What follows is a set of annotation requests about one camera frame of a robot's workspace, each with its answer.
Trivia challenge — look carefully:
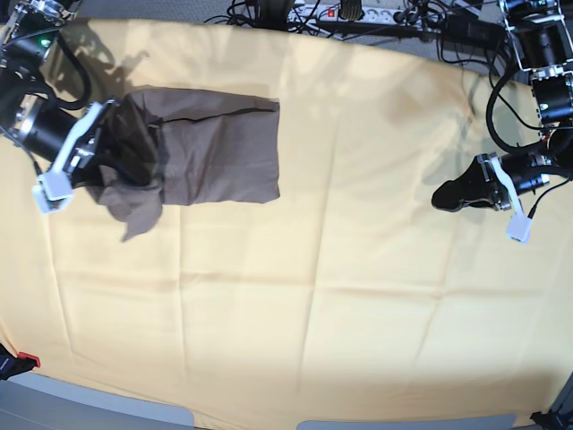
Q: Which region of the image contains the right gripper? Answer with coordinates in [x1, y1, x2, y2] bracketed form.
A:
[13, 96, 119, 182]

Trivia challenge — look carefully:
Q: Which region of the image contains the red black clamp left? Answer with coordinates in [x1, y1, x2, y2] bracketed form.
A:
[0, 345, 40, 381]

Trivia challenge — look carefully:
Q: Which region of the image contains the brown T-shirt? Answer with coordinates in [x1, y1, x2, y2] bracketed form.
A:
[86, 88, 280, 240]

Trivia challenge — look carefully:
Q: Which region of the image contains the white power strip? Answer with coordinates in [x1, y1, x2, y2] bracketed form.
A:
[287, 2, 421, 27]

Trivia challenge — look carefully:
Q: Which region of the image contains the black clamp right corner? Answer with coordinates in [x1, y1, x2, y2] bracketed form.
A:
[530, 410, 572, 430]

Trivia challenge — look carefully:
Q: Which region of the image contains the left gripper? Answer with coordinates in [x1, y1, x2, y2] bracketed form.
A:
[432, 152, 552, 211]

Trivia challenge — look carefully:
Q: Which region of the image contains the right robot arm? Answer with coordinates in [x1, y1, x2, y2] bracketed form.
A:
[1, 1, 120, 188]

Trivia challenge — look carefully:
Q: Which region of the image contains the yellow table cloth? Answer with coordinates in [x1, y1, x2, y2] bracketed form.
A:
[1, 20, 572, 429]

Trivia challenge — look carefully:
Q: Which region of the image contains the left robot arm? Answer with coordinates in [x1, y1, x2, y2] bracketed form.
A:
[432, 1, 572, 212]

